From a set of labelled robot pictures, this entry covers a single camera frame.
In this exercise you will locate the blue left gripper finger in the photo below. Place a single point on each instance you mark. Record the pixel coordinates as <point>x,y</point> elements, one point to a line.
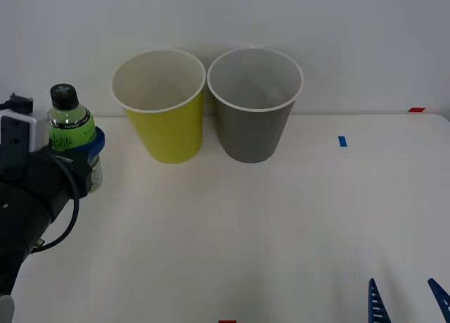
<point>92,146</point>

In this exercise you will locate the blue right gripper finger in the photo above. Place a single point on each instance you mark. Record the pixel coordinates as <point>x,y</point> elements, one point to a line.
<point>377,305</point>
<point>443,296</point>

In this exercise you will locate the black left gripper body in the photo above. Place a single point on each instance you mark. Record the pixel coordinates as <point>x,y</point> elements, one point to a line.
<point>42,171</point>

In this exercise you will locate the green bottle with black cap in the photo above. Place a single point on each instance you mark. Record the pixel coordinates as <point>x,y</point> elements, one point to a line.
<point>68,124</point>

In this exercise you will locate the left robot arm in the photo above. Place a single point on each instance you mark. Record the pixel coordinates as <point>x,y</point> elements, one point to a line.
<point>21,217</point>

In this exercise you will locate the yellow-green plastic bin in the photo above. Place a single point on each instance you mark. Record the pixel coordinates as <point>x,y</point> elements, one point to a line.
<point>172,133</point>

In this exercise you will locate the grey plastic bin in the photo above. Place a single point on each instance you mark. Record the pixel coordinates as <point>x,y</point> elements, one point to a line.
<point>251,136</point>

